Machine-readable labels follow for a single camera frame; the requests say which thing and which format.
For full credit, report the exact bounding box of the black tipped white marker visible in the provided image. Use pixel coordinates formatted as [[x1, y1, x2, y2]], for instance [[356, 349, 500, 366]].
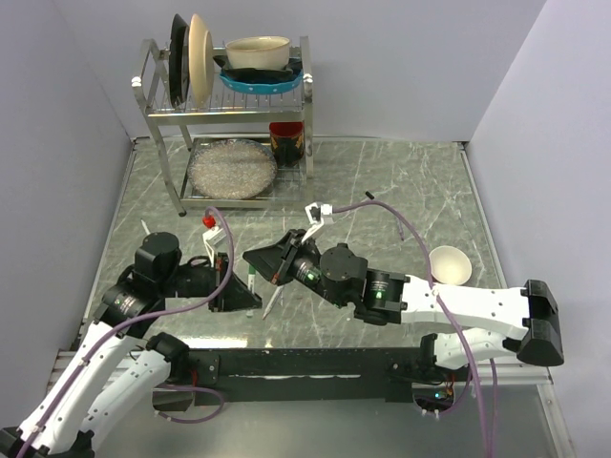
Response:
[[140, 219, 150, 236]]

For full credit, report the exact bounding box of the white red small bowl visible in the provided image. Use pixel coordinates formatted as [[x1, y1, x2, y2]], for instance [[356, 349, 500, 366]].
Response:
[[429, 245, 473, 285]]

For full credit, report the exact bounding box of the red black cup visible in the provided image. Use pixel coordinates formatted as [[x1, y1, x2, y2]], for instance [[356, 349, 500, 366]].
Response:
[[269, 121, 305, 167]]

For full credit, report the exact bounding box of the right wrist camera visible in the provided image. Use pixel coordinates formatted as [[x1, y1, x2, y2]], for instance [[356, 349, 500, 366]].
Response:
[[302, 202, 334, 243]]

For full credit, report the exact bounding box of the speckled glass plate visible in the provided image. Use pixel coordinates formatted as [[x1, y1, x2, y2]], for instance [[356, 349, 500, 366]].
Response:
[[187, 138, 278, 200]]

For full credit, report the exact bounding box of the blue dotted dish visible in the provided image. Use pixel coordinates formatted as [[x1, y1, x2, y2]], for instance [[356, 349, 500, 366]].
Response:
[[219, 71, 304, 95]]

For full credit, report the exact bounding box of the purple pen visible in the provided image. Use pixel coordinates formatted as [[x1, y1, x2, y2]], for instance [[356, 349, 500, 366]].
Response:
[[396, 219, 405, 241]]

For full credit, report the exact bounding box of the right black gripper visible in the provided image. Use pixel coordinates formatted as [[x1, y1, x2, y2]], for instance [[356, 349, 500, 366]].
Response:
[[242, 234, 348, 312]]

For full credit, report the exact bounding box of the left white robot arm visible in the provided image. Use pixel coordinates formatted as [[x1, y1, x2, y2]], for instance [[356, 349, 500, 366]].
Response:
[[1, 227, 262, 457]]

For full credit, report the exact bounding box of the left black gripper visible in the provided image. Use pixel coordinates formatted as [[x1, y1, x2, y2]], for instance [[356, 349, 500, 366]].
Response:
[[158, 247, 262, 307]]

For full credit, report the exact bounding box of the steel dish rack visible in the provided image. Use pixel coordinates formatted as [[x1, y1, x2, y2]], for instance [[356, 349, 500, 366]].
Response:
[[131, 36, 314, 217]]

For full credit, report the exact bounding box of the red white marker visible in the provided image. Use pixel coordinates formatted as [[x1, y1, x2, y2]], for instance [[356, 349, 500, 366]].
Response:
[[262, 285, 284, 320]]

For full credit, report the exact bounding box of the beige plate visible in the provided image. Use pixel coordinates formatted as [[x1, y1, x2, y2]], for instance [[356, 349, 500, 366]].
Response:
[[188, 13, 215, 109]]

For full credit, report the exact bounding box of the black base beam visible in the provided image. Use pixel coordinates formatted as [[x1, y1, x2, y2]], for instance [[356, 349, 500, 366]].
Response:
[[151, 347, 472, 412]]

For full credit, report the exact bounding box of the aluminium frame rail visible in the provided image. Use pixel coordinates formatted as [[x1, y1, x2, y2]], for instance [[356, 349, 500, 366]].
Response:
[[47, 345, 554, 395]]

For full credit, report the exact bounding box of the black dish under bowl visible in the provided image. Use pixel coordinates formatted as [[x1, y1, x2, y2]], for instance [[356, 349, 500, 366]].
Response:
[[213, 55, 303, 84]]

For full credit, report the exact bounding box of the cream bowl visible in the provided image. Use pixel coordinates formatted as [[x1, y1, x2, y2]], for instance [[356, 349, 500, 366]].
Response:
[[225, 36, 291, 71]]

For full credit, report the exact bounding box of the black plate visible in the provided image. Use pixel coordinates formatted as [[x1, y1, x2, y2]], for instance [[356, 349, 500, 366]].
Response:
[[168, 13, 190, 108]]

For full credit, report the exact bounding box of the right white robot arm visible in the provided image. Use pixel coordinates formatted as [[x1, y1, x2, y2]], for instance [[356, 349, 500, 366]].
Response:
[[242, 230, 565, 380]]

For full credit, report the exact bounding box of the green white marker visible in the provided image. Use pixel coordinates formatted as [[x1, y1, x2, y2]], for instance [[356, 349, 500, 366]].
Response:
[[247, 266, 256, 292]]

